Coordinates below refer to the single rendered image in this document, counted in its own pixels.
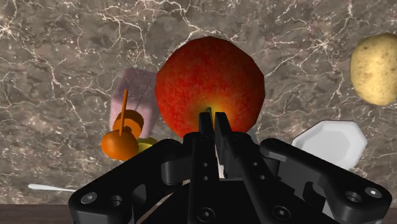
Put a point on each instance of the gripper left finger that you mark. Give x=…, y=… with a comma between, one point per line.
x=201, y=161

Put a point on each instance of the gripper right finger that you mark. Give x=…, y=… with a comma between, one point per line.
x=297, y=167

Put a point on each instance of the white plate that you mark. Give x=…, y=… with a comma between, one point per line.
x=332, y=142

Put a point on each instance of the red apple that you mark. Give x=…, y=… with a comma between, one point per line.
x=209, y=80

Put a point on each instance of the orange and yellow stick toy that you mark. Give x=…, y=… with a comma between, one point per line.
x=119, y=145

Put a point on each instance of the pink box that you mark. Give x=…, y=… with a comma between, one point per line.
x=136, y=86

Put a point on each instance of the yellow potato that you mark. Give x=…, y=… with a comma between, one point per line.
x=375, y=68

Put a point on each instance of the white spoon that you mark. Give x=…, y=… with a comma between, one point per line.
x=46, y=187

